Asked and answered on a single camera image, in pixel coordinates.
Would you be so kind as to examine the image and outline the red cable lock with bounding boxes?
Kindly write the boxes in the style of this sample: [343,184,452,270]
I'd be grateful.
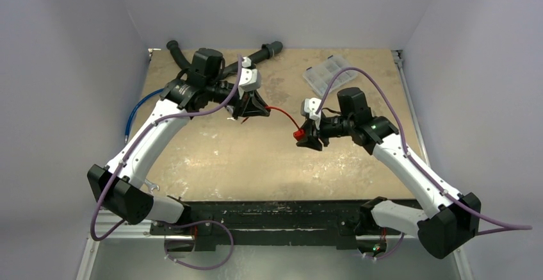
[264,105,305,142]

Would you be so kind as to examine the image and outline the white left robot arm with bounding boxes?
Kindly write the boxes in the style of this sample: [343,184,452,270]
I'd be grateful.
[87,45,275,235]

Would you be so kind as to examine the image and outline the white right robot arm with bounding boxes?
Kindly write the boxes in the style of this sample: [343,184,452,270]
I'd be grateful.
[294,88,482,259]

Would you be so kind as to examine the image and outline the clear plastic organizer box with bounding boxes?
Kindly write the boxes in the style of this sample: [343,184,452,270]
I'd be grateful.
[302,55,357,97]

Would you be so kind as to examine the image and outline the small silver wrench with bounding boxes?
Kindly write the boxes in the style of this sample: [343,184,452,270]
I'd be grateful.
[144,179,160,194]

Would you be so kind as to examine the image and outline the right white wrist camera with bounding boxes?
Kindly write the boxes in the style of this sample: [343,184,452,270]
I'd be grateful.
[300,97,321,123]

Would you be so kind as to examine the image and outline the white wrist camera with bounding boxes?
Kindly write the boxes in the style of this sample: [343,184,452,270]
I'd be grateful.
[238,56,262,93]
[300,97,321,123]

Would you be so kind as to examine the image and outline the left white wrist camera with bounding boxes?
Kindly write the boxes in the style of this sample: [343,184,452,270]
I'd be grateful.
[238,56,262,93]

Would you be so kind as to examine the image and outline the black corrugated hose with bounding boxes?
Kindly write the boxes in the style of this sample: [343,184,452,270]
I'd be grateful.
[165,39,284,79]

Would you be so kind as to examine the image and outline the blue hose with metal fitting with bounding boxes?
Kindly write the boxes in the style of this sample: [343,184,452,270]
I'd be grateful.
[124,88,166,144]

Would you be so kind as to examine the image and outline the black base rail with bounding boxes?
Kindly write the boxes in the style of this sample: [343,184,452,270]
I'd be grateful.
[151,199,400,251]

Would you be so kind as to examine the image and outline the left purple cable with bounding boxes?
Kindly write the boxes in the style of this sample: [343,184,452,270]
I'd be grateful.
[90,55,245,271]

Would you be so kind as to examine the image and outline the purple cable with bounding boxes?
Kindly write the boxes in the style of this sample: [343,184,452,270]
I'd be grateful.
[316,66,533,262]
[90,55,245,271]

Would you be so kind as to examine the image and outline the aluminium frame rail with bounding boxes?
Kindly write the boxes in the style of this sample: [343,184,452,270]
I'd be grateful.
[76,220,207,279]

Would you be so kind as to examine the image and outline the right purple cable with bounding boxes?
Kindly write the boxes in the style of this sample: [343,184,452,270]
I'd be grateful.
[316,66,533,262]

